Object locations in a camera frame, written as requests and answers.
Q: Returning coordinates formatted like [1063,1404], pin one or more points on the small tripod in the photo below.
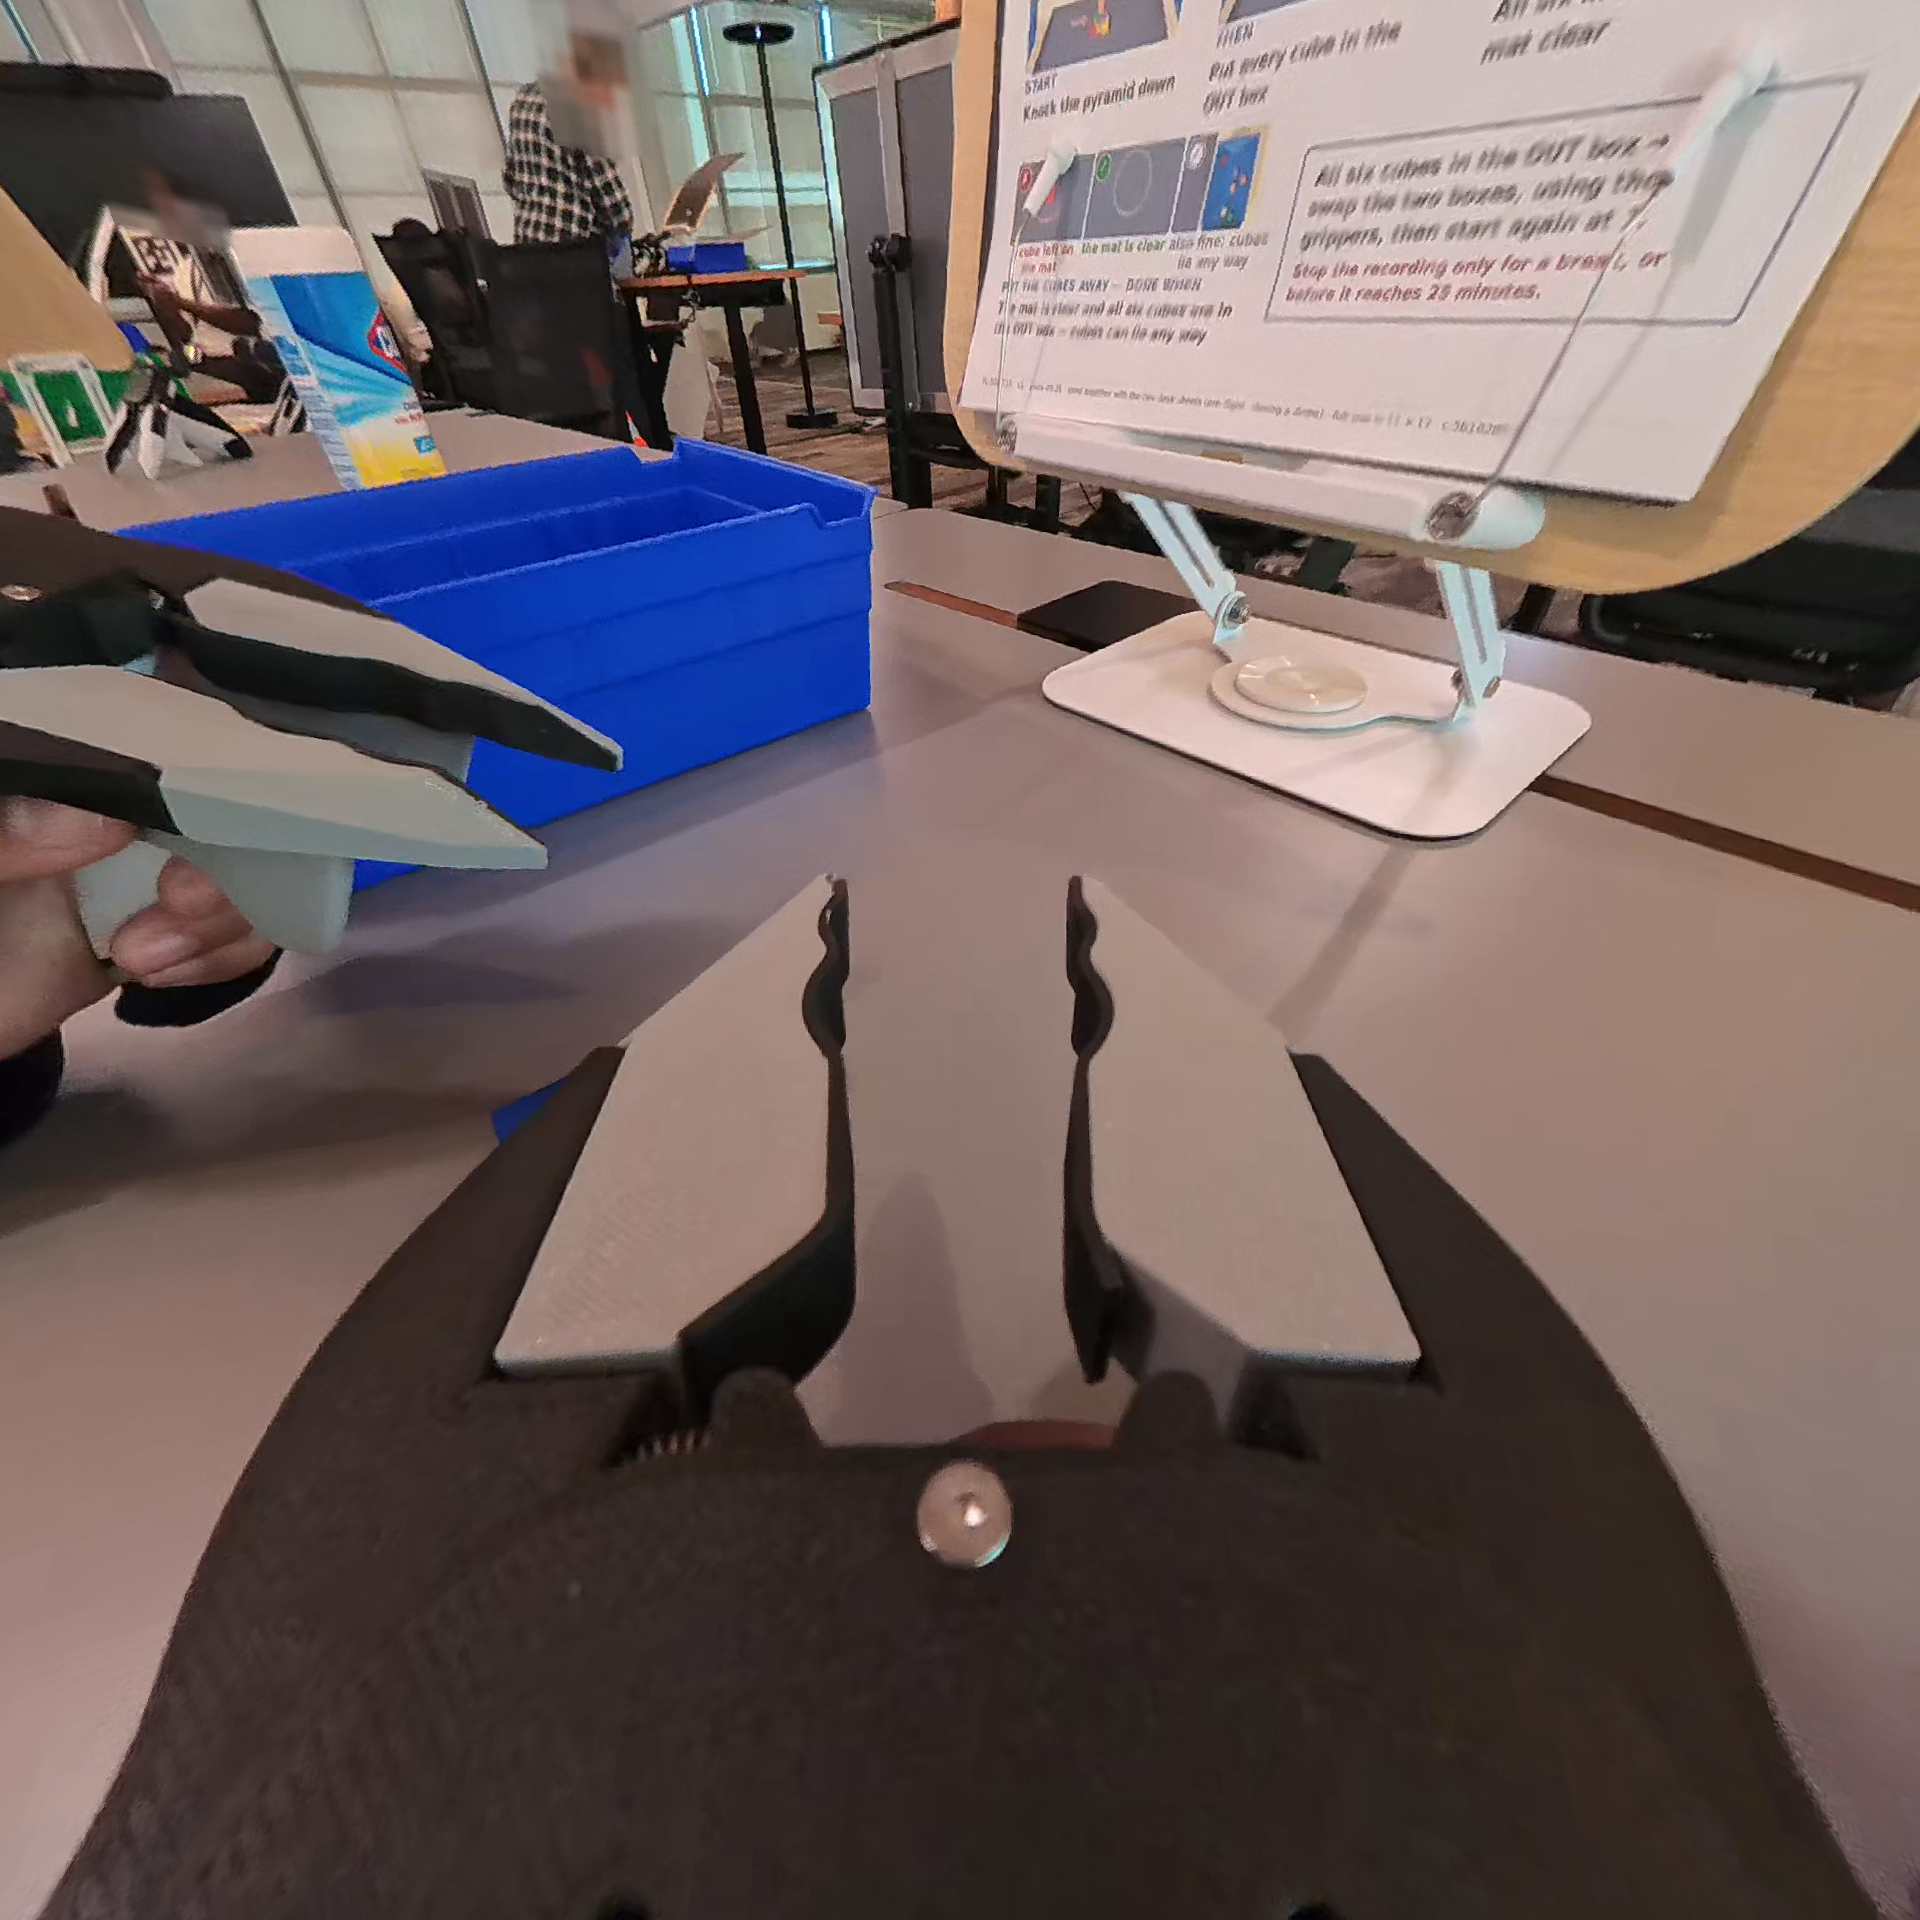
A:
[183,428]

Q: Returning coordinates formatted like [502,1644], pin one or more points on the green tag card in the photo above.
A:
[66,405]

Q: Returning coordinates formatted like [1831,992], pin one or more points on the instruction sheet on wooden stand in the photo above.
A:
[1801,451]

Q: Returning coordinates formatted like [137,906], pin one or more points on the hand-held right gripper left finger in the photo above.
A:
[674,1169]

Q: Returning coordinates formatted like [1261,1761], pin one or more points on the grey desk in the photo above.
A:
[958,779]

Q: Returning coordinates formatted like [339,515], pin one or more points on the grey laptop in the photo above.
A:
[704,189]

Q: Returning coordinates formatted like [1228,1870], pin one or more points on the person's left forearm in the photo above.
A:
[23,1091]

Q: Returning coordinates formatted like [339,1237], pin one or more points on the black phone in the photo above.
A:
[1105,615]

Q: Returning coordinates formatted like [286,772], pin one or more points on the person's left hand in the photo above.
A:
[38,931]

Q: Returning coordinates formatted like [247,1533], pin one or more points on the black monitor screen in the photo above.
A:
[91,139]

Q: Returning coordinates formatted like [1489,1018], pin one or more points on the small blue bin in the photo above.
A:
[704,260]

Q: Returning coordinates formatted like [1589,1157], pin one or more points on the disinfectant wipes canister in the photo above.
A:
[339,358]

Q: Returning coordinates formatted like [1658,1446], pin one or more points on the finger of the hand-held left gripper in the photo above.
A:
[328,639]
[296,796]

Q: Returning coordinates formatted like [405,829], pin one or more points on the grey partition panel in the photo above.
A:
[866,229]

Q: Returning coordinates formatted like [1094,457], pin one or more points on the wooden stand board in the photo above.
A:
[51,313]

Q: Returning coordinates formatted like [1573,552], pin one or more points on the blue plastic bin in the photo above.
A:
[674,659]

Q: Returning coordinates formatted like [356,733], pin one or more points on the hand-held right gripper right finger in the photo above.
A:
[1245,1199]

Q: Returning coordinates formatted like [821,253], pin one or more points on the black floor lamp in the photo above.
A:
[761,33]

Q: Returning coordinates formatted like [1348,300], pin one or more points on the standing background desk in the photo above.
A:
[717,279]

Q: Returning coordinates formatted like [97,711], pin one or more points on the white instruction sheet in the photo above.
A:
[1350,375]

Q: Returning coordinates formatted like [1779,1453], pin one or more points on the black mesh office chair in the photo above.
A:
[525,330]

